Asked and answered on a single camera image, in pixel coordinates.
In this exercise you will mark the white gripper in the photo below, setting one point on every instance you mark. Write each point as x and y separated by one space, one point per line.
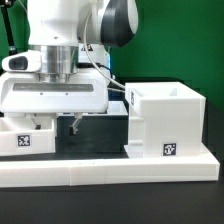
85 92

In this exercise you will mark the white front drawer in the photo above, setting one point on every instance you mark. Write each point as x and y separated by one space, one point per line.
18 137

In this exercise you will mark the white drawer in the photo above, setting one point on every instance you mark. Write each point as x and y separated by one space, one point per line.
18 137
116 108

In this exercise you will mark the white drawer cabinet box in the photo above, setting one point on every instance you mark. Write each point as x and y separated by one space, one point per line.
165 119

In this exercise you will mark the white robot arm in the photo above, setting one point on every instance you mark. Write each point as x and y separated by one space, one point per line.
46 78

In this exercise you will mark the white rear drawer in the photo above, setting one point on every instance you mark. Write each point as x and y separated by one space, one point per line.
116 108

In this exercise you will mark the white L-shaped fence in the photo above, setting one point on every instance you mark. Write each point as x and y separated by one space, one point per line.
203 167

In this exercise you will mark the black camera stand pole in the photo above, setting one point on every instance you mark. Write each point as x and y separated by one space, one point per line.
4 6

